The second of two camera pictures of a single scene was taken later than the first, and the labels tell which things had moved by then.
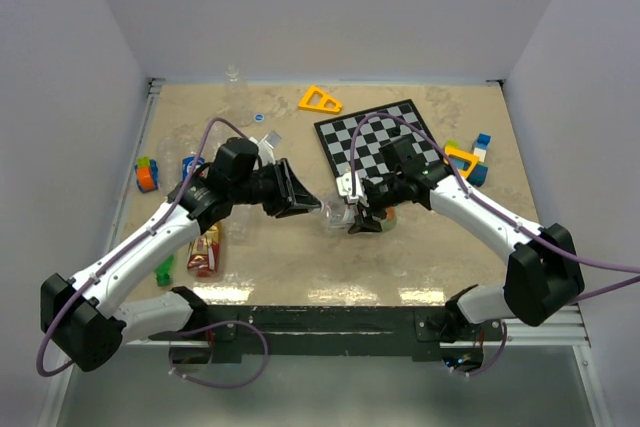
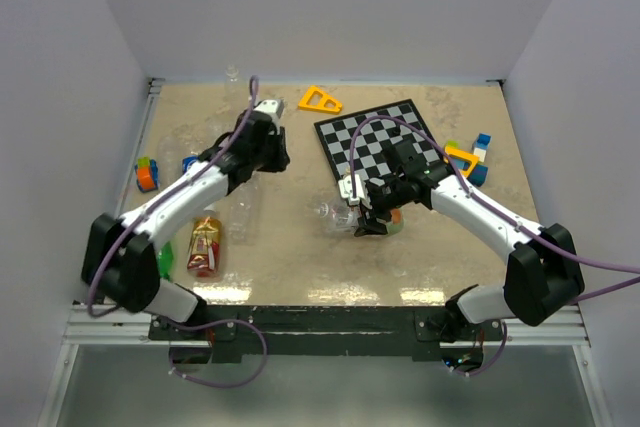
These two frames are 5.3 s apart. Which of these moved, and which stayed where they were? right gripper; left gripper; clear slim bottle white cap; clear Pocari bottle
Moved: left gripper
Stayed: right gripper; clear slim bottle white cap; clear Pocari bottle
